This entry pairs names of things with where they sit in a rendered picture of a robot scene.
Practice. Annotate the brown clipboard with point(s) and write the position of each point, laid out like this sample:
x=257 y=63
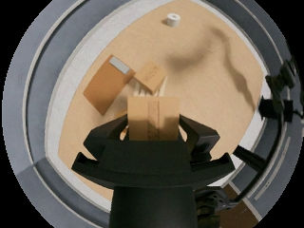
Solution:
x=109 y=82

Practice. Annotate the small square wooden pallet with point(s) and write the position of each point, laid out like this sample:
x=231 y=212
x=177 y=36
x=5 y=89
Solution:
x=139 y=93

